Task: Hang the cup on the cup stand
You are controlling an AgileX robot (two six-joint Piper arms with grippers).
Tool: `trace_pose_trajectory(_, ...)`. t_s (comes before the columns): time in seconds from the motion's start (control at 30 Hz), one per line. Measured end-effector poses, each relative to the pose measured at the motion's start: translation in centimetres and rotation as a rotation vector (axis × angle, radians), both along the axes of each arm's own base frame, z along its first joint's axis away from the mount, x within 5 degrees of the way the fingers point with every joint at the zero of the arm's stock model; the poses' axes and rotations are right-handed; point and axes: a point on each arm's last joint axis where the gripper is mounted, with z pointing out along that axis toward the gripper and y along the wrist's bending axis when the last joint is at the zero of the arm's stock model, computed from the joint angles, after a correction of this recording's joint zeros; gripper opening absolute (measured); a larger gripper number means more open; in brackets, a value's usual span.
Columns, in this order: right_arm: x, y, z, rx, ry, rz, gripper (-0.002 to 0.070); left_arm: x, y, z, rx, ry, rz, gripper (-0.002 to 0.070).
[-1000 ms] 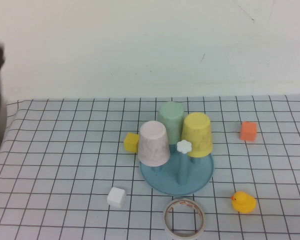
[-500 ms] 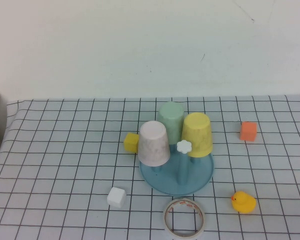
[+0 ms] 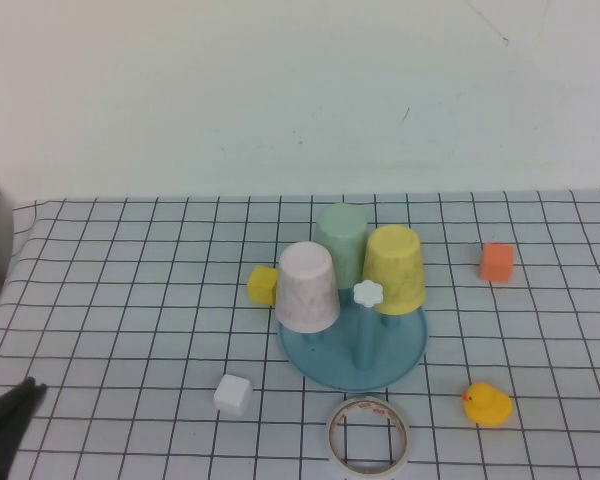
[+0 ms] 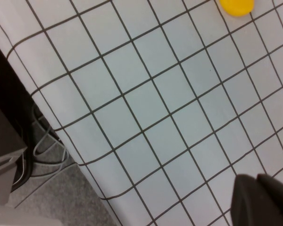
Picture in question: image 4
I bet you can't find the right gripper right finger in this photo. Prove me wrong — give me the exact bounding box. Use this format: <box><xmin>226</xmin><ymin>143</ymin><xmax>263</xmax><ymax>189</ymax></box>
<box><xmin>256</xmin><ymin>172</ymin><xmax>283</xmax><ymax>226</ymax></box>

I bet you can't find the thick black floor cable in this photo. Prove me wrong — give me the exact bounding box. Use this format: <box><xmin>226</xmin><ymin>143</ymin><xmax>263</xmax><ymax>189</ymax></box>
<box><xmin>12</xmin><ymin>130</ymin><xmax>35</xmax><ymax>190</ymax></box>

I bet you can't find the yellow rubber duck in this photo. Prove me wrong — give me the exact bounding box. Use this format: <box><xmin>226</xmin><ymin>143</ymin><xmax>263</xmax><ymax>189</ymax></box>
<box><xmin>218</xmin><ymin>0</ymin><xmax>255</xmax><ymax>17</ymax></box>

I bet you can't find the grey black-grid tablecloth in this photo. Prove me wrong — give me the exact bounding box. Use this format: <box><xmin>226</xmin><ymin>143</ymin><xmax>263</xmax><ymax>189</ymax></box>
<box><xmin>0</xmin><ymin>0</ymin><xmax>283</xmax><ymax>226</ymax></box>

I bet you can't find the grey metal box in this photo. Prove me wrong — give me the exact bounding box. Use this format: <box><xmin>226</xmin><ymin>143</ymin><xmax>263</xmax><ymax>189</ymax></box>
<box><xmin>0</xmin><ymin>95</ymin><xmax>28</xmax><ymax>206</ymax></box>

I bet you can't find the thin grey floor cable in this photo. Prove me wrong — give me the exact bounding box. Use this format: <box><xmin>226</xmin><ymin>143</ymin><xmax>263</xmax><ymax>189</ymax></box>
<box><xmin>32</xmin><ymin>103</ymin><xmax>70</xmax><ymax>176</ymax></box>

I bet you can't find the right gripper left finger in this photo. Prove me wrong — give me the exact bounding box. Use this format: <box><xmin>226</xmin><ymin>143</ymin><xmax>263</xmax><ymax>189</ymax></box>
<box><xmin>230</xmin><ymin>173</ymin><xmax>269</xmax><ymax>226</ymax></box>

